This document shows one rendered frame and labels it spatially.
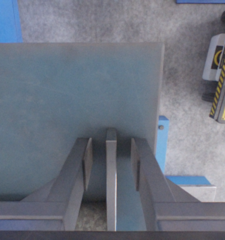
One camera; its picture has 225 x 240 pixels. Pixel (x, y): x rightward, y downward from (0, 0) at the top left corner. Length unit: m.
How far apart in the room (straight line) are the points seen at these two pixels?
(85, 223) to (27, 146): 0.09
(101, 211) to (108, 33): 1.13
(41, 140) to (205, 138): 1.39
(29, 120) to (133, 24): 1.12
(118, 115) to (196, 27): 1.22
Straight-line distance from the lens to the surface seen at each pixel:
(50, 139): 0.17
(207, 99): 1.25
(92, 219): 0.18
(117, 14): 1.25
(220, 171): 1.69
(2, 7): 1.23
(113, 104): 0.15
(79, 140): 0.15
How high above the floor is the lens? 1.21
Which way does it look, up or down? 73 degrees down
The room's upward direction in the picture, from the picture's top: 179 degrees counter-clockwise
